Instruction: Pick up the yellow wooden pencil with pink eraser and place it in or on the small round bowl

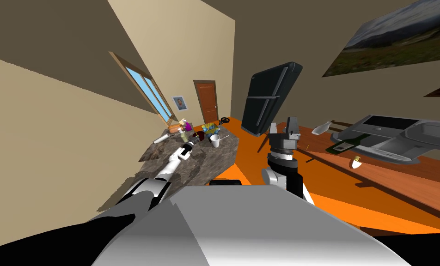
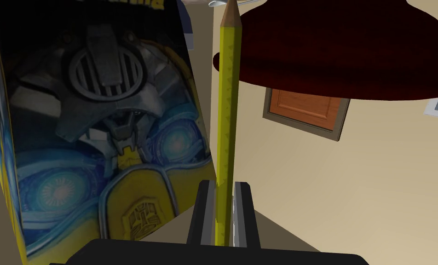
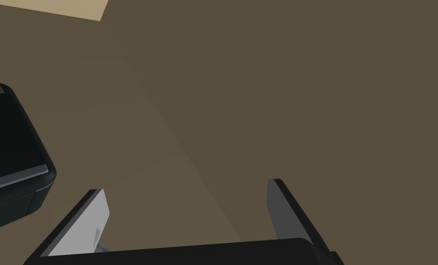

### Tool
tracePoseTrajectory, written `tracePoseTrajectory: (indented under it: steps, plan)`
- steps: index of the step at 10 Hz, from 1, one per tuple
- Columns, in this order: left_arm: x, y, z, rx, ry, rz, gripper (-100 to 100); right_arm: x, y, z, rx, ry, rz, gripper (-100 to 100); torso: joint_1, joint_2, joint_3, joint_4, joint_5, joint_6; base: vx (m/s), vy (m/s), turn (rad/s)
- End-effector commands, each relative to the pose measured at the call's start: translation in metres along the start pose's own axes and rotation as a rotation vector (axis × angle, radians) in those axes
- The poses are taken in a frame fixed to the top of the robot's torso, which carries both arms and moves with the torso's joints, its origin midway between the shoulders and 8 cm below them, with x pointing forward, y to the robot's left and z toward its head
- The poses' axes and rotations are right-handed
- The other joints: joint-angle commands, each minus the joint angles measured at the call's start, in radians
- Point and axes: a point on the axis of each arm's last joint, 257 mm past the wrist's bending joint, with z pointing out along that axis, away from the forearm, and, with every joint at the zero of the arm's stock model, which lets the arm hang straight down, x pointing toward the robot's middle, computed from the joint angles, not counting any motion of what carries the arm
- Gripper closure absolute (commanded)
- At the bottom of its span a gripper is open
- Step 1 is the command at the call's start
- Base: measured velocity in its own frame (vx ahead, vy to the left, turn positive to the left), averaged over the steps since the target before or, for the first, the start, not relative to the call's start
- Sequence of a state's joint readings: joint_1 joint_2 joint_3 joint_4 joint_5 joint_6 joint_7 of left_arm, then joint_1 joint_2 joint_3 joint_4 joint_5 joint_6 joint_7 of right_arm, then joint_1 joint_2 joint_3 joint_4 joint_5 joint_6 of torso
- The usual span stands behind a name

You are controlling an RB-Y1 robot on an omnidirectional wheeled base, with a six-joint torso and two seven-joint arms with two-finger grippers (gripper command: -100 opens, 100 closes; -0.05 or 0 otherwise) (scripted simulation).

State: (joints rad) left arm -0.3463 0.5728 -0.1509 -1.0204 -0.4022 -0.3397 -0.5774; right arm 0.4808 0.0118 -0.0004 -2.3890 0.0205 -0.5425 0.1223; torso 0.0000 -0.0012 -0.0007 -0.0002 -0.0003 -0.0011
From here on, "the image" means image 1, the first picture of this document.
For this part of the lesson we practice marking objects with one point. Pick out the white vase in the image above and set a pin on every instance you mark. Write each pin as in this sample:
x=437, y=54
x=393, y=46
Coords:
x=321, y=128

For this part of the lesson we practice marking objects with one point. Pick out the green wine bottle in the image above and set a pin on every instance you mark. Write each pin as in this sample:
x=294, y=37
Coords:
x=344, y=145

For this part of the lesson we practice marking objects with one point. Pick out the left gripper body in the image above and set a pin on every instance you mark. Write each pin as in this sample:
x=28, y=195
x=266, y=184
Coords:
x=195, y=141

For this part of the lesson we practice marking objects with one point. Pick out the small portrait picture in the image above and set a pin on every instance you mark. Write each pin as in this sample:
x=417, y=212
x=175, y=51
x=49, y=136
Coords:
x=180, y=103

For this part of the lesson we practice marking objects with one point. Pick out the blue and yellow bag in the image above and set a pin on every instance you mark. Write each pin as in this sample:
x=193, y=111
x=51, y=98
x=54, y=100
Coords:
x=209, y=129

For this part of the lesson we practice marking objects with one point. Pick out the wooden framed window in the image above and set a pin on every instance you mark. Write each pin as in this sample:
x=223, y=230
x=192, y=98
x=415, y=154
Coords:
x=149, y=90

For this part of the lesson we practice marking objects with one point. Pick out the white and yellow cup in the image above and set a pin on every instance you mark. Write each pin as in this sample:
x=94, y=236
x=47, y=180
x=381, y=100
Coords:
x=356, y=162

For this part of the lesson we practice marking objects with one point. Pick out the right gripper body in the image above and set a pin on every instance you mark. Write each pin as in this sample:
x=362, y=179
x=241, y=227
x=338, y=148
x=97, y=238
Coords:
x=283, y=141

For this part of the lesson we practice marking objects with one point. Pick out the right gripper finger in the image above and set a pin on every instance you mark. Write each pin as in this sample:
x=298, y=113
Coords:
x=274, y=129
x=292, y=126

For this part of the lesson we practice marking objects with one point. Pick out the orange bread loaf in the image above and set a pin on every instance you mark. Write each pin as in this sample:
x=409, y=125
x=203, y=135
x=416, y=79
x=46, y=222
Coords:
x=175, y=129

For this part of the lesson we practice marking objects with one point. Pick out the white cylinder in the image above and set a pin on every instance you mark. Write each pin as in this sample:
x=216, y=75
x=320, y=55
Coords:
x=161, y=139

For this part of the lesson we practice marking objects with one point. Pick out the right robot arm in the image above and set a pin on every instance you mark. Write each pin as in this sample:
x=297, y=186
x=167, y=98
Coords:
x=280, y=178

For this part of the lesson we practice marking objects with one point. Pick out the brown wooden door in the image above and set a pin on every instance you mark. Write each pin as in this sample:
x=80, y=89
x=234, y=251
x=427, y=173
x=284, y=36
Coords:
x=207, y=102

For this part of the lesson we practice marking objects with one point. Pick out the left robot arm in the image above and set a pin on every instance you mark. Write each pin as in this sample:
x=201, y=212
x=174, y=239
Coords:
x=150, y=187

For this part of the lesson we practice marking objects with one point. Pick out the white mug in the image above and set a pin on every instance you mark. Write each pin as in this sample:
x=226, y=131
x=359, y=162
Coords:
x=215, y=141

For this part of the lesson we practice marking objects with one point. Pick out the black pan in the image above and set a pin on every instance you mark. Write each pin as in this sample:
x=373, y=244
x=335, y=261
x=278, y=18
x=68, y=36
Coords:
x=224, y=120

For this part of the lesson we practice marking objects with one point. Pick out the pale green bottle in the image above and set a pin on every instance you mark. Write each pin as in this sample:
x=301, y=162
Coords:
x=183, y=136

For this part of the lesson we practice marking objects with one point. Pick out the black fridge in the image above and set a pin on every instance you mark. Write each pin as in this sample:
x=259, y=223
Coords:
x=270, y=98

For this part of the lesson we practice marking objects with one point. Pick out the large landscape picture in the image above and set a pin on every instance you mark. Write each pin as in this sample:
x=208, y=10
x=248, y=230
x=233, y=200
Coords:
x=401, y=37

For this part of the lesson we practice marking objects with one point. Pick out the grey sink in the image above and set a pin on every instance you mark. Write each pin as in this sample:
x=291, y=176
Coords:
x=397, y=138

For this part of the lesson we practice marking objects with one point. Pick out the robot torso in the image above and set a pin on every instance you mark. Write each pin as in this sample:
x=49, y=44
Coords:
x=242, y=229

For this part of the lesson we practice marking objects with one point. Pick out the dark red bowl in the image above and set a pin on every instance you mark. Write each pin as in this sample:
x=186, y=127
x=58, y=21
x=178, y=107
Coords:
x=200, y=135

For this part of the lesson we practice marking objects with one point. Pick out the purple bottle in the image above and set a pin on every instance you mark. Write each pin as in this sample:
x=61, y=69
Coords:
x=188, y=126

